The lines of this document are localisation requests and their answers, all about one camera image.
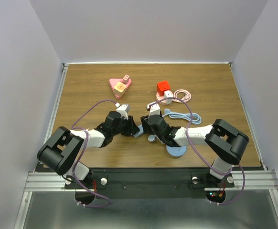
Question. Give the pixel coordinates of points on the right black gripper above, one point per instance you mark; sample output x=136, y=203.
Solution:
x=145, y=127

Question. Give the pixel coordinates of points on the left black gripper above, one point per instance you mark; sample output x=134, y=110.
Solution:
x=131, y=127

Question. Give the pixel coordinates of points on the blue power strip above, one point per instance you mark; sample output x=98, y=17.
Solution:
x=196, y=119

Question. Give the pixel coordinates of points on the blue round socket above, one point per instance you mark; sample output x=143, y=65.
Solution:
x=173, y=151

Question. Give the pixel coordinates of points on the pink triangular socket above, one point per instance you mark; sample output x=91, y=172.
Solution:
x=112, y=83

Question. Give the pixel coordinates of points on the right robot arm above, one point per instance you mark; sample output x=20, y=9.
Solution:
x=224, y=139

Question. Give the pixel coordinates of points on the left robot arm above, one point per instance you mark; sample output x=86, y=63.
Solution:
x=60, y=151

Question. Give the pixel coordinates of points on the white charger adapter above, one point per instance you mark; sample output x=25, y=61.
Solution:
x=168, y=95

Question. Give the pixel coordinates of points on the red cube socket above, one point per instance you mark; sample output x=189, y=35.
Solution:
x=162, y=87

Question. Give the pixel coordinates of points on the small pink charger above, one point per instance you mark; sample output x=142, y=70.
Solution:
x=125, y=79

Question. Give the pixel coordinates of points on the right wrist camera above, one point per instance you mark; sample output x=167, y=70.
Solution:
x=153, y=108

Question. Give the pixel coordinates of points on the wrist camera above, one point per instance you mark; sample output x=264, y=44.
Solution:
x=123, y=109
x=153, y=108

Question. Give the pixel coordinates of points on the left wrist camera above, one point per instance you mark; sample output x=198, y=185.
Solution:
x=123, y=109

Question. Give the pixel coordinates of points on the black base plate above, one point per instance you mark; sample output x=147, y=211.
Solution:
x=144, y=183

